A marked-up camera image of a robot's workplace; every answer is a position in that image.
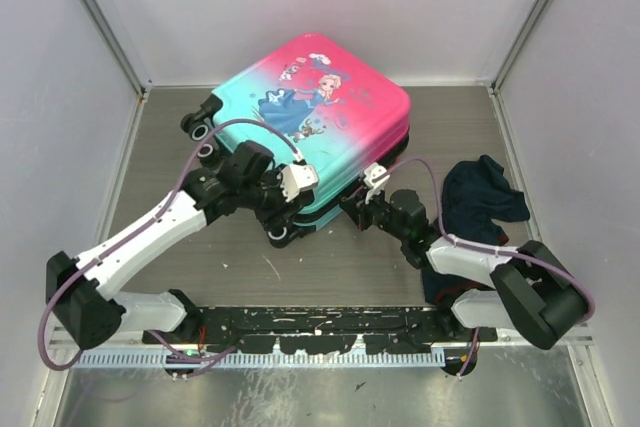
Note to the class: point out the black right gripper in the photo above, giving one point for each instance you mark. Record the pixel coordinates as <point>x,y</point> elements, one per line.
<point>361,211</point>

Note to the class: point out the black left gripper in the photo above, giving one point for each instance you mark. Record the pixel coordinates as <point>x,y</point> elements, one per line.
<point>282,212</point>

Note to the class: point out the pink teal suitcase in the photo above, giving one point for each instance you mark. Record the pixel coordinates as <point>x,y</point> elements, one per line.
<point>314,95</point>

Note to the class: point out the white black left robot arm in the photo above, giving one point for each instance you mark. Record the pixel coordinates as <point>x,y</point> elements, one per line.
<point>85,292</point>

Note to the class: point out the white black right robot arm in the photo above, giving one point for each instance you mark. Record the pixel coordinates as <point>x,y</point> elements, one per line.
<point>525,289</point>

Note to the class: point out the navy garment with red trim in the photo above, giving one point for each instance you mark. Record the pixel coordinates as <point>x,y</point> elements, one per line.
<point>476,198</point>

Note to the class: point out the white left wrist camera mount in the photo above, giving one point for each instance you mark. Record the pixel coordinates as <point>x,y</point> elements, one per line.
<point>297,178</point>

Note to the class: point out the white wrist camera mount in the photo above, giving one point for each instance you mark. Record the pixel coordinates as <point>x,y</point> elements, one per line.
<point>375,179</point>
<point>297,178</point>

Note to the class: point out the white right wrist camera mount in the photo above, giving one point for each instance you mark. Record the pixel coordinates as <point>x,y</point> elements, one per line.
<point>375,179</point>

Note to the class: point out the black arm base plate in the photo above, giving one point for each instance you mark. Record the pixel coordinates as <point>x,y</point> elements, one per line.
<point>314,331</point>

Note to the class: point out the white slotted cable duct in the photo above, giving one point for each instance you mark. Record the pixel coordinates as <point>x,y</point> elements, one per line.
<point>358,358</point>

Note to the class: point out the aluminium left corner post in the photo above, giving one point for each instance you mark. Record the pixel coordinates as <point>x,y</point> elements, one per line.
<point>105,30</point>

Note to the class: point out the aluminium corner post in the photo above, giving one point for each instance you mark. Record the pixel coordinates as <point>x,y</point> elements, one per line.
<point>105,30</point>
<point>533,18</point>

